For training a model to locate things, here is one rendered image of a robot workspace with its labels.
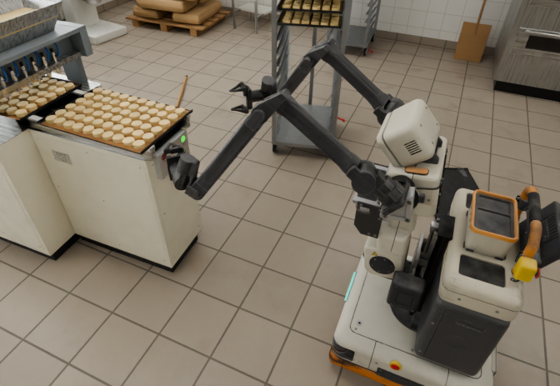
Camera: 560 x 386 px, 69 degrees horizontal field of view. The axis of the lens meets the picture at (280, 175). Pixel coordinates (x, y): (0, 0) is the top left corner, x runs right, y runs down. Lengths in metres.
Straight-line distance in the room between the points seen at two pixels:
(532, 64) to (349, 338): 3.48
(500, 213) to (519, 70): 3.16
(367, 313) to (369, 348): 0.16
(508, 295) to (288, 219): 1.55
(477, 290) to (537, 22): 3.38
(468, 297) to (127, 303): 1.71
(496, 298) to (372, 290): 0.70
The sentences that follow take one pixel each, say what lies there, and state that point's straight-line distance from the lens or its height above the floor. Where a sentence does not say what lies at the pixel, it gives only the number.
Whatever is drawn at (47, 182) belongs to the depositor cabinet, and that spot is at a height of 0.51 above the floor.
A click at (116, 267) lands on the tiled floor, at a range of 2.62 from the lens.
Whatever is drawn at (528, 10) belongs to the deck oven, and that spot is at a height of 0.81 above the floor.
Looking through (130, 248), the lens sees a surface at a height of 0.14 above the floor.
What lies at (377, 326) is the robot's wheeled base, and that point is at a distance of 1.97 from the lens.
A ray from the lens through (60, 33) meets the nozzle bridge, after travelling 2.44.
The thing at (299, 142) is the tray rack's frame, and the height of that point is 0.15.
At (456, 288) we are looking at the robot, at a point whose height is 0.78.
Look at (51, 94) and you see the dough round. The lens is 2.44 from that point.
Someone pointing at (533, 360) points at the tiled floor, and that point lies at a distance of 2.49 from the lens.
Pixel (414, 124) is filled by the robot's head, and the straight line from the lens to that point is 1.35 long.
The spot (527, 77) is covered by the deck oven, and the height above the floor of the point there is 0.21.
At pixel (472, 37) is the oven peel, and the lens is 5.36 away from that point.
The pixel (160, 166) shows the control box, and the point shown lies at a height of 0.78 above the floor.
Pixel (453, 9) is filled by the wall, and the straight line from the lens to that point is 5.56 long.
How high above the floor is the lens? 1.93
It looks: 39 degrees down
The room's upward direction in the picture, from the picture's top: 1 degrees clockwise
